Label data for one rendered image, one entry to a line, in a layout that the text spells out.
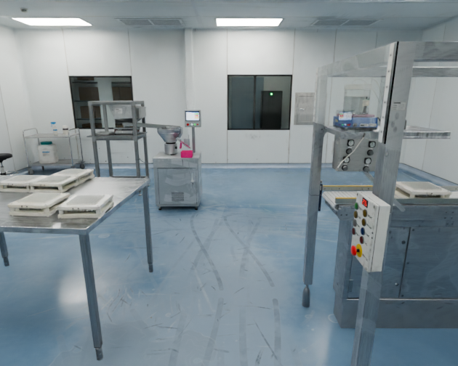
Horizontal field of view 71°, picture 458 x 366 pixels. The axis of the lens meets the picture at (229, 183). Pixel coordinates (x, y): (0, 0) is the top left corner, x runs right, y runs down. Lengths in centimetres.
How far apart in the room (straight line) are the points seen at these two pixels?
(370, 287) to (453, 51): 92
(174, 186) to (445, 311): 328
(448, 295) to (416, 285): 24
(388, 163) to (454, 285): 155
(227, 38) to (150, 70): 173
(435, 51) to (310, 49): 609
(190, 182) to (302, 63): 396
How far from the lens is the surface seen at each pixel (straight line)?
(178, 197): 454
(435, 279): 262
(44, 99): 808
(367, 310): 155
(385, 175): 132
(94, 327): 223
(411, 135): 208
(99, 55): 760
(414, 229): 237
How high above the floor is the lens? 158
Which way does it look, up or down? 15 degrees down
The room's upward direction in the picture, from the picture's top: straight up
